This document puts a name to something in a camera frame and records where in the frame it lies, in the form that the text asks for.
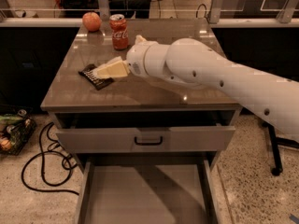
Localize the metal railing post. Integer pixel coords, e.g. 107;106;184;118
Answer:
208;0;223;24
98;0;110;21

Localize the black stand leg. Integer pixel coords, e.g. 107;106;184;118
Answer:
263;122;299;176

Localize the black office chair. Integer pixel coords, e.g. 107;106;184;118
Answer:
60;0;88;18

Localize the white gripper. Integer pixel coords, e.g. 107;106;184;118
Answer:
93;35;156;78

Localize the metal railing post left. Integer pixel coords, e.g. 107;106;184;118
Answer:
98;0;110;21

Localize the black wire basket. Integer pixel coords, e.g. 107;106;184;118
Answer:
0;109;36;155

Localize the metal railing post right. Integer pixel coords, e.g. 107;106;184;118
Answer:
208;0;223;24

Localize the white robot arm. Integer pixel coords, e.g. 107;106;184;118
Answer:
93;35;299;141

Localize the red coca-cola can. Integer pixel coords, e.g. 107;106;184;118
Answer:
109;14;129;50

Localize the grey open middle drawer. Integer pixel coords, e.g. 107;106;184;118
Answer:
74;158;222;224

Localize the black floor cable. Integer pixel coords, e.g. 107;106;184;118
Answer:
21;121;80;196

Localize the black drawer handle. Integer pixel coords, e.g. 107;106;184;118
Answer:
134;136;164;147

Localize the grey top drawer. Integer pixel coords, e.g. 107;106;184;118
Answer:
57;124;235;153

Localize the dark chocolate rxbar wrapper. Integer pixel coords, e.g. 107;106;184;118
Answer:
78;63;114;91

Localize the red apple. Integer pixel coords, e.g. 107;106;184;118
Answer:
82;12;102;32

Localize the grey drawer cabinet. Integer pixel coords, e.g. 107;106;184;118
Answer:
41;24;241;224

